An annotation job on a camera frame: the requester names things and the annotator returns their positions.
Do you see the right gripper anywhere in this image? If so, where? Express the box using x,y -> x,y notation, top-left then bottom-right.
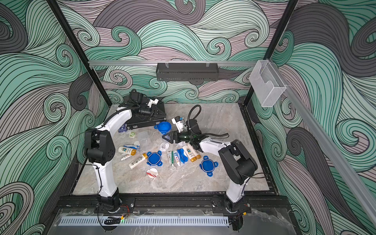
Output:
164,129 -> 195,145

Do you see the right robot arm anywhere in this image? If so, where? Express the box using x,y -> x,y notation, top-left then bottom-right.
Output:
162,119 -> 258,211

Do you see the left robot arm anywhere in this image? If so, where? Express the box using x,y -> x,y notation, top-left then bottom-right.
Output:
84,89 -> 166,211

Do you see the black ribbed case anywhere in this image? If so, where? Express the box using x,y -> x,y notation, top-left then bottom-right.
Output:
125,102 -> 166,130

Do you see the clear round plastic cap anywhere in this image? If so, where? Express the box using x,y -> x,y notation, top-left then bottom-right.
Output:
160,143 -> 169,152

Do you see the green toothpaste packet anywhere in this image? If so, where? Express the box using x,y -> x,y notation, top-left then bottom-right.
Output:
167,151 -> 181,170

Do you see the blue toothbrush packet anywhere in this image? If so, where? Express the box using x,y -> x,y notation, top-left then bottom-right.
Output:
177,148 -> 189,164

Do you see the blue playing card box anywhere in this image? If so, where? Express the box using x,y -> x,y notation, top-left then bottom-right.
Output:
118,124 -> 127,133

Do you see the white tube orange cap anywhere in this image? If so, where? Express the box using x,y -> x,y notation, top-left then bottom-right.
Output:
183,145 -> 197,162
188,144 -> 201,159
129,153 -> 148,169

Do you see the white bottle orange cap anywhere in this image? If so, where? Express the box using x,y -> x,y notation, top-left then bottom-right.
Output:
118,146 -> 137,156

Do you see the round red white packet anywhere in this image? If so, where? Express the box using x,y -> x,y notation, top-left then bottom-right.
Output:
146,168 -> 159,180

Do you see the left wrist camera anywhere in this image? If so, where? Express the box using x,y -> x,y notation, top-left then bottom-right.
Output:
147,99 -> 159,108

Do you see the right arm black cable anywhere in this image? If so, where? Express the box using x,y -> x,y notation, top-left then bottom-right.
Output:
187,104 -> 230,139

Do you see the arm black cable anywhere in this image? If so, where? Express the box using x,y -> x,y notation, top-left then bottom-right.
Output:
66,89 -> 142,194
187,104 -> 230,139

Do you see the black wall shelf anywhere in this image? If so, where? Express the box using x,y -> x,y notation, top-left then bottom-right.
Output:
156,63 -> 219,82

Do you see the aluminium wall rail back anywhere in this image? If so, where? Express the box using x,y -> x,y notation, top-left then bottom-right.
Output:
88,60 -> 257,67

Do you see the aluminium wall rail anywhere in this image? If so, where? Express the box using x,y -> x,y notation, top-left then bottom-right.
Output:
269,61 -> 376,225
88,60 -> 257,67

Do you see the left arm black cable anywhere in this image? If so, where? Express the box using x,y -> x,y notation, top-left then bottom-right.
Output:
66,89 -> 142,194

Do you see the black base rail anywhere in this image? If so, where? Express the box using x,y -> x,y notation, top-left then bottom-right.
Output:
57,193 -> 290,213

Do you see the clear acrylic wall holder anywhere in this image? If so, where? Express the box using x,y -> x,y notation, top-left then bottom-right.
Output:
249,60 -> 286,108

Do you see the white perforated cable duct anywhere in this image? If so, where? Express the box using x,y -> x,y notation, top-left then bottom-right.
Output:
57,216 -> 230,227

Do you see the aluminium wall rail right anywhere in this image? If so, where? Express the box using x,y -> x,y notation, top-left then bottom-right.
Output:
269,61 -> 376,225

